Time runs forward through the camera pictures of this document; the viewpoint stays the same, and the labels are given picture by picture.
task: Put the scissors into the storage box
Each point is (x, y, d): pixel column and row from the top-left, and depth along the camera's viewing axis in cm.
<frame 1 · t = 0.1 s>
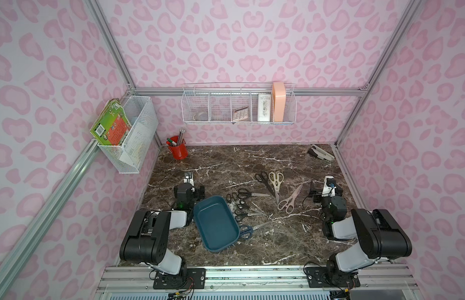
left hand: (191, 181, 94), fingers open
right hand: (322, 180, 89), fingers open
teal plastic storage box: (216, 222, 94), on the table
pink handled scissors: (288, 204, 95), on the table
beige kitchen scissors: (276, 182, 104), on the table
black scissors upper: (263, 177, 106), on the table
small black scissors: (244, 205, 95), on the table
small black scissors lower: (240, 214, 92), on the table
blue handled scissors: (245, 232, 86), on the table
red pen cup: (179, 152, 116), point 3 cm above the table
black white stapler: (317, 151, 116), point 2 cm above the table
white paper in basket: (138, 142, 84), point 29 cm above the table
tiny black scissors: (229, 197, 99), on the table

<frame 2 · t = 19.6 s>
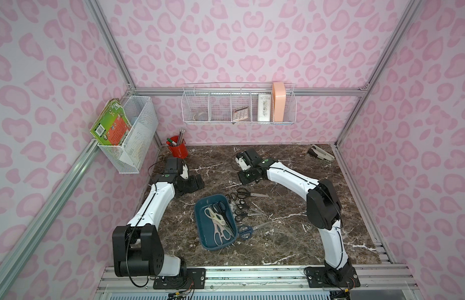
left hand: (195, 183, 87), fingers open
right hand: (239, 178, 93), fingers open
pink handled scissors: (219, 234, 86), on the table
beige kitchen scissors: (219, 218, 90), point 2 cm above the table
black scissors upper: (220, 209, 92), point 2 cm above the table
the other named things where they were.

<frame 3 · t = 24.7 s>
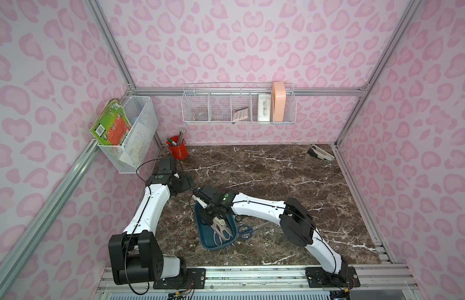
left hand: (183, 182, 86), fingers open
right hand: (201, 215, 85), fingers open
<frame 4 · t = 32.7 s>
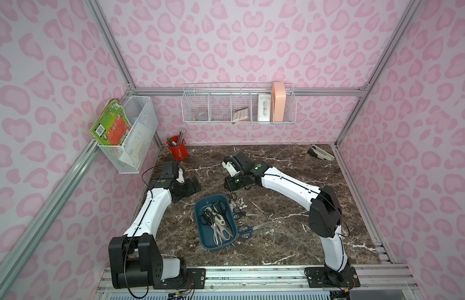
left hand: (192, 186, 86), fingers open
right hand: (224, 186, 85), fingers open
